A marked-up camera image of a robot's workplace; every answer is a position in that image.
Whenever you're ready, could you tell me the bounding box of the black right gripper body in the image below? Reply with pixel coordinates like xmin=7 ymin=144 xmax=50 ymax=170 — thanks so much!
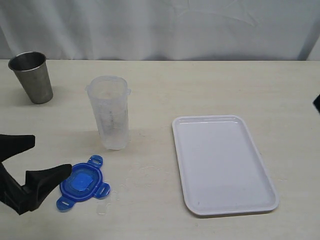
xmin=312 ymin=94 xmax=320 ymax=113

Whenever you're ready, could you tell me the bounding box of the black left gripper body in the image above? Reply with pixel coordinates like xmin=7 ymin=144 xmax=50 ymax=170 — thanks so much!
xmin=0 ymin=163 xmax=35 ymax=215

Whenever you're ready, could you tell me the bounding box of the blue container lid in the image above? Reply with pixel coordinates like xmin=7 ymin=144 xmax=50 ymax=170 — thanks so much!
xmin=56 ymin=155 xmax=111 ymax=212

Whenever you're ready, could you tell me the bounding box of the stainless steel cup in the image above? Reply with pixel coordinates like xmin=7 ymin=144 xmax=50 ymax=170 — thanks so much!
xmin=8 ymin=51 xmax=53 ymax=105

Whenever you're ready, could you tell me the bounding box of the clear tall plastic container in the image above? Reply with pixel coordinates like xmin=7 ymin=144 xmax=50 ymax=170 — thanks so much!
xmin=85 ymin=75 xmax=131 ymax=150

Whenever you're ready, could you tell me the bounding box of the white plastic tray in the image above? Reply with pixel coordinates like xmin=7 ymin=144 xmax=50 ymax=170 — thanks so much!
xmin=172 ymin=115 xmax=280 ymax=217

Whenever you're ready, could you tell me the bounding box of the white backdrop curtain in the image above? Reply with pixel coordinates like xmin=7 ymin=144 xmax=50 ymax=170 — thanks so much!
xmin=0 ymin=0 xmax=320 ymax=61

